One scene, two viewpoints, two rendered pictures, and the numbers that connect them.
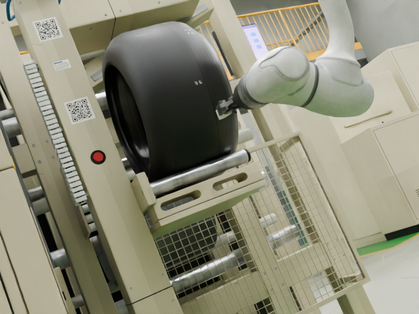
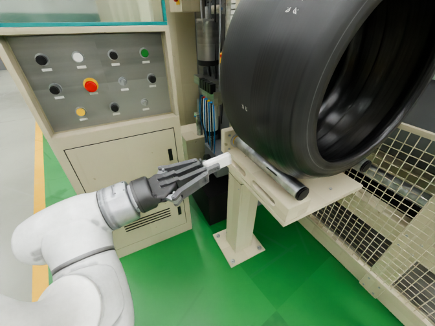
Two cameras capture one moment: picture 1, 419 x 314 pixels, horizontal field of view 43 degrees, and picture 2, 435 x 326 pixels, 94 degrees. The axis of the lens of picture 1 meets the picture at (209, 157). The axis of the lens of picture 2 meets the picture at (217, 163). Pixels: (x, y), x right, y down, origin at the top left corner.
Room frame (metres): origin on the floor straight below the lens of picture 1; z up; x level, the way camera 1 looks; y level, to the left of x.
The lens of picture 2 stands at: (1.38, -0.49, 1.30)
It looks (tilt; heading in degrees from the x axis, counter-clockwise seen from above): 36 degrees down; 84
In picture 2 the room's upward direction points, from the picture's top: straight up
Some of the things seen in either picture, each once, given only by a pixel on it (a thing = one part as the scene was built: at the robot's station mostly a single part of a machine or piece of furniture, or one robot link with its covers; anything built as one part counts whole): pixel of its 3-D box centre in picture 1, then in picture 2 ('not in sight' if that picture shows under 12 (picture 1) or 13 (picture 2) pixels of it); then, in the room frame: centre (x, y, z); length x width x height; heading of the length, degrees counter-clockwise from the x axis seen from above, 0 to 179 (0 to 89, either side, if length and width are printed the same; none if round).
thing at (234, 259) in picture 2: not in sight; (237, 241); (1.61, 0.33, 0.01); 0.27 x 0.27 x 0.02; 21
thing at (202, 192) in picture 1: (206, 192); (260, 176); (1.59, 0.05, 0.83); 0.36 x 0.09 x 0.06; 111
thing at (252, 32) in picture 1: (244, 48); not in sight; (5.64, -0.84, 2.60); 0.60 x 0.05 x 0.55; 120
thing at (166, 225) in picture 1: (199, 212); (289, 173); (1.72, 0.10, 0.80); 0.37 x 0.36 x 0.02; 21
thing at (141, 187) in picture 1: (137, 202); (264, 131); (1.66, 0.27, 0.90); 0.40 x 0.03 x 0.10; 21
